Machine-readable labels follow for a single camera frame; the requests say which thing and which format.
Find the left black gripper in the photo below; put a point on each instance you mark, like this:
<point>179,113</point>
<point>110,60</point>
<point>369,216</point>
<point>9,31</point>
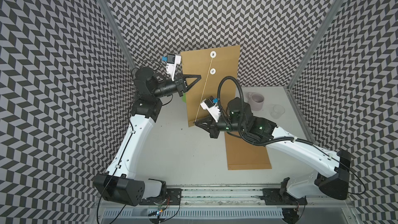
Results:
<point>181,85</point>

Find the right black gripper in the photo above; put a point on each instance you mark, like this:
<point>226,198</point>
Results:
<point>209,124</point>

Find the brown kraft file bag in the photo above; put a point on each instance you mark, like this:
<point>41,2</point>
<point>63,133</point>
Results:
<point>244,156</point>

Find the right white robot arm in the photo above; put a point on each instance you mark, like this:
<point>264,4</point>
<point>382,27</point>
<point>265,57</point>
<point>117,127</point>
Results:
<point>331,170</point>

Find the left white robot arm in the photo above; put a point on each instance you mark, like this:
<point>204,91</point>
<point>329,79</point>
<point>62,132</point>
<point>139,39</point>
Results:
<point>119,183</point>

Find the green plastic wine glass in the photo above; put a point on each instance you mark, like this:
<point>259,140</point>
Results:
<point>183,97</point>

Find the pale pink ceramic mug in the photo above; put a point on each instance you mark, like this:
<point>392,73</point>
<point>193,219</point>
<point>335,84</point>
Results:
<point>256,101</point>

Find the clear drinking glass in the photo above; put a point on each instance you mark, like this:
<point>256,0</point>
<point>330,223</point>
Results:
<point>277,111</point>

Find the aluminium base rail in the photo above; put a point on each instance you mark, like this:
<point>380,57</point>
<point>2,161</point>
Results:
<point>240,202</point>

